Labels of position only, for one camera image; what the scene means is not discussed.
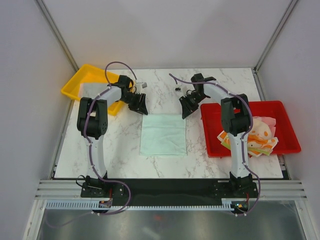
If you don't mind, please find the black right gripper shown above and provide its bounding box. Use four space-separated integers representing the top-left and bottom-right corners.
179 91 208 119

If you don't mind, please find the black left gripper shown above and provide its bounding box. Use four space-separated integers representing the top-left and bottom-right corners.
119 92 148 116

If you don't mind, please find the light blue white towel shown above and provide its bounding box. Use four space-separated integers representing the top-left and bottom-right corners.
140 114 187 157

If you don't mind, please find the grey terry towel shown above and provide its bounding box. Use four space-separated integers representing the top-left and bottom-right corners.
78 82 110 100

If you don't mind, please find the orange patterned towel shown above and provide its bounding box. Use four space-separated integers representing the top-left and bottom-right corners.
216 118 279 158

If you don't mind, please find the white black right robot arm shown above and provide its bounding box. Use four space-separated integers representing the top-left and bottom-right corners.
179 73 260 198

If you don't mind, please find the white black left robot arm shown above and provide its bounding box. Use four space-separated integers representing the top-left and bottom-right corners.
76 75 148 198

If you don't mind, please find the red plastic tray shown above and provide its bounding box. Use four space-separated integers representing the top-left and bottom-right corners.
200 100 301 158

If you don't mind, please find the yellow plastic tray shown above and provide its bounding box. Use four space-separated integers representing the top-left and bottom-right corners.
61 64 125 116

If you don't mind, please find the pink white towel in tray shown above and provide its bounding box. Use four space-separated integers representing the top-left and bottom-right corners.
253 116 276 137

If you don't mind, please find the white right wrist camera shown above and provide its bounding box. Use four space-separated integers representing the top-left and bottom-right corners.
174 85 190 97

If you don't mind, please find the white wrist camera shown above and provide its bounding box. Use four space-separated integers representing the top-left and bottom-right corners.
133 82 148 94
174 85 190 97

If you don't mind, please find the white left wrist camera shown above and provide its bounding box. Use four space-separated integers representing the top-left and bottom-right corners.
133 82 148 94

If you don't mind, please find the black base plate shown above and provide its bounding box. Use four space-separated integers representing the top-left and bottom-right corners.
80 170 261 207

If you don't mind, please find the white slotted cable duct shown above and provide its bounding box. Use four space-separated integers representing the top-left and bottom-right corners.
45 199 243 211

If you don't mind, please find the aluminium frame post left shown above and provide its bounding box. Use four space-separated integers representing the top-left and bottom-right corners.
34 0 80 72

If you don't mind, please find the aluminium frame post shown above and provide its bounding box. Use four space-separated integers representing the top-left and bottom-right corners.
252 0 300 74
34 0 80 72

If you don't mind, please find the aluminium frame post right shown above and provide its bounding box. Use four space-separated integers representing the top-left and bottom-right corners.
252 0 300 74

